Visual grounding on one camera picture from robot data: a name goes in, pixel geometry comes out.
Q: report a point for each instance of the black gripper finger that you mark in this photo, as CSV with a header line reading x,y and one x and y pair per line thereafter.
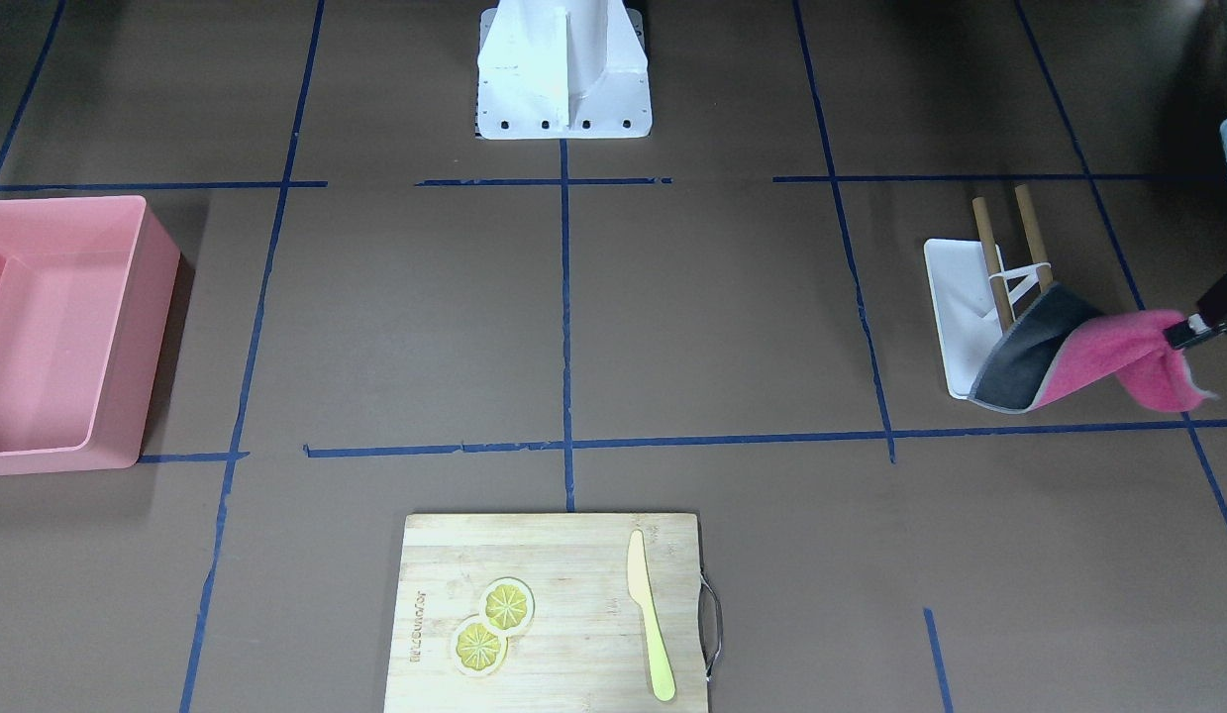
x,y
1207,322

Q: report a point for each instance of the pink and grey cloth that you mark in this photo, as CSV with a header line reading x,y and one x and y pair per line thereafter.
x,y
1062,344

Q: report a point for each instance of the white towel rack stand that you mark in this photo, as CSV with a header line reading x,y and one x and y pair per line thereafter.
x,y
975,297

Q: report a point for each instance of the yellow plastic knife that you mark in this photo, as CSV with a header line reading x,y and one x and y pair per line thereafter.
x,y
639,587

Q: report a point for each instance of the bamboo cutting board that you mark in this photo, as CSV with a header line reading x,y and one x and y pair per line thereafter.
x,y
585,650

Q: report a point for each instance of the lemon slice upper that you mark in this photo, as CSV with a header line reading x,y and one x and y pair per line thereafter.
x,y
507,606

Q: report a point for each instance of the lemon slice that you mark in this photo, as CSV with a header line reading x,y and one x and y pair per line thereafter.
x,y
477,649
507,606

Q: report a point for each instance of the lemon slice lower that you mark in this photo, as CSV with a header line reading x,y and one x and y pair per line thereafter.
x,y
477,649

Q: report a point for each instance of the pink plastic bin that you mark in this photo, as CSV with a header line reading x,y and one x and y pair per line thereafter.
x,y
85,288

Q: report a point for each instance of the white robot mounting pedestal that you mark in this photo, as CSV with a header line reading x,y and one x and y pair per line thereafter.
x,y
573,70

